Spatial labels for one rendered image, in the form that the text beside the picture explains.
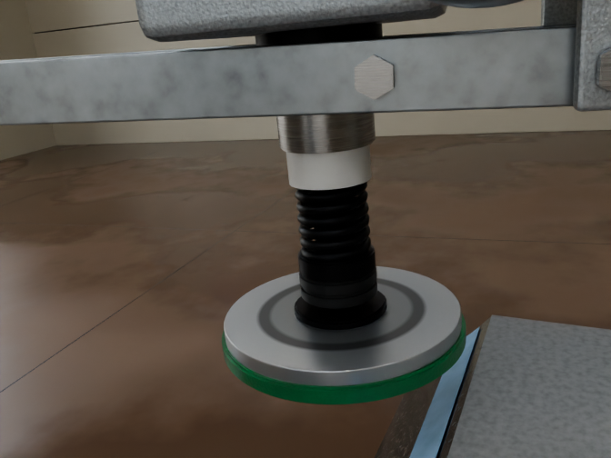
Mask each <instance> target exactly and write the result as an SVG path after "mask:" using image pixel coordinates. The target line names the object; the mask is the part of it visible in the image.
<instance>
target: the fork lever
mask: <svg viewBox="0 0 611 458"><path fill-rule="evenodd" d="M575 54H576V24H570V25H542V26H528V27H513V28H499V29H485V30H470V31H456V32H442V33H427V34H413V35H385V36H383V38H374V39H359V40H345V41H330V42H316V43H302V44H287V45H259V46H256V45H229V46H215V47H200V48H186V49H172V50H157V51H143V52H129V53H114V54H100V55H72V56H58V57H44V58H29V59H15V60H1V61H0V125H24V124H76V123H103V122H130V121H157V120H184V119H211V118H237V117H264V116H291V115H344V114H371V113H397V112H424V111H451V110H478V109H505V108H531V107H559V106H573V94H574V74H575ZM596 84H597V85H599V86H601V87H603V88H605V89H606V90H607V91H609V92H611V48H609V49H607V50H606V51H605V52H603V53H602V54H600V55H598V65H597V76H596Z"/></svg>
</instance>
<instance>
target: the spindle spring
mask: <svg viewBox="0 0 611 458"><path fill-rule="evenodd" d="M366 187H367V182H365V183H363V184H359V185H355V186H351V187H349V188H346V189H343V190H339V191H334V192H328V193H311V191H323V190H305V189H297V191H296V192H295V198H296V199H297V200H299V201H298V202H297V204H296V209H297V211H298V212H299V215H298V216H297V220H298V222H299V223H300V225H299V229H298V231H299V233H300V234H301V235H302V236H301V237H300V244H301V245H302V246H303V247H302V249H301V255H302V256H304V257H305V258H307V259H310V260H313V261H318V262H338V261H344V260H348V259H351V258H354V257H357V256H359V255H360V254H363V253H364V252H366V251H367V250H368V249H369V247H370V244H371V239H370V237H369V234H370V228H369V225H368V223H369V215H368V214H367V212H368V209H369V207H368V203H367V201H366V200H367V197H368V193H367V191H366ZM356 195H358V196H356ZM351 197H352V198H353V199H351V200H349V201H345V202H342V203H338V204H325V205H312V204H318V203H329V202H335V201H341V200H345V199H348V198H351ZM358 207H359V208H358ZM350 210H353V212H350V213H347V214H341V215H337V216H330V217H312V216H313V215H327V214H339V213H343V212H347V211H350ZM352 222H354V223H353V224H350V225H347V226H343V227H339V228H333V229H310V228H313V227H331V226H338V225H342V224H349V223H352ZM350 234H355V235H353V236H350V237H347V238H344V239H340V240H334V241H313V240H312V239H333V238H339V237H344V236H348V235H350ZM360 243H361V244H360ZM357 244H359V245H358V246H356V247H354V248H351V249H348V250H344V251H341V252H335V253H314V252H312V251H310V250H313V251H334V250H341V249H346V248H348V247H352V246H355V245H357Z"/></svg>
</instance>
